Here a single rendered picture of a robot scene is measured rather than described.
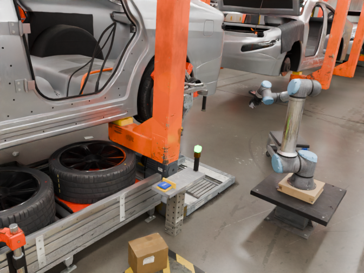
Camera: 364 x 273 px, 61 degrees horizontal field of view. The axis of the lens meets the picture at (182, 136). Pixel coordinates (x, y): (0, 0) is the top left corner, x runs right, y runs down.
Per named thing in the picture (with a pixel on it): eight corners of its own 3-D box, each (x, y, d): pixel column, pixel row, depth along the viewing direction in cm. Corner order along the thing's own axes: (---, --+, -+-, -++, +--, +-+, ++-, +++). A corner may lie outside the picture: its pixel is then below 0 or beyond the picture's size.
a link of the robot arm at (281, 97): (329, 78, 222) (285, 92, 289) (312, 77, 220) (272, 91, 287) (329, 94, 222) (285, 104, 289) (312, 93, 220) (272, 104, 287)
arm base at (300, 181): (316, 182, 258) (318, 171, 254) (310, 191, 243) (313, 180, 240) (292, 175, 268) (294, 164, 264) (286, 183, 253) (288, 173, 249)
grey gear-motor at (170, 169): (145, 173, 310) (147, 141, 297) (177, 189, 286) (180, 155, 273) (132, 180, 297) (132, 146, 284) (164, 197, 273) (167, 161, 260)
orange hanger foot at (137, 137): (122, 134, 285) (122, 98, 272) (164, 153, 255) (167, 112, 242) (108, 139, 273) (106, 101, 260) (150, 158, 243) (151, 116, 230)
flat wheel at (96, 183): (87, 157, 293) (86, 134, 284) (149, 174, 271) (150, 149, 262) (31, 190, 235) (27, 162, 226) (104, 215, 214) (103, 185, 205)
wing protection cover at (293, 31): (285, 50, 550) (290, 19, 531) (301, 52, 533) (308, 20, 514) (267, 51, 498) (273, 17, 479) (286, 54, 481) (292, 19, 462)
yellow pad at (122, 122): (122, 119, 277) (122, 114, 275) (133, 123, 269) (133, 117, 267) (110, 122, 266) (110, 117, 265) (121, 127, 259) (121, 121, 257)
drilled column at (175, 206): (173, 225, 251) (176, 180, 235) (182, 231, 245) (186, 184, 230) (164, 231, 244) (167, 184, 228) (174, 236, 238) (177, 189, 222)
